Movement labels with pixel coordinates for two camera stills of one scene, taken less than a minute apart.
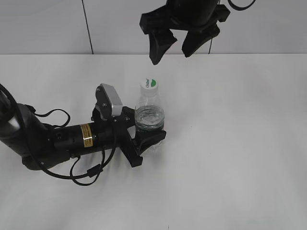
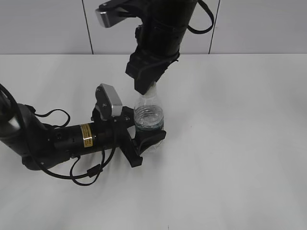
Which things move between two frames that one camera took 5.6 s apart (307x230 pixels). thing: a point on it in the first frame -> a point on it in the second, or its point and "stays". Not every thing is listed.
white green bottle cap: (149, 87) stays
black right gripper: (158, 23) -> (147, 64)
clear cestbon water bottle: (149, 112) stays
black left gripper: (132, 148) stays
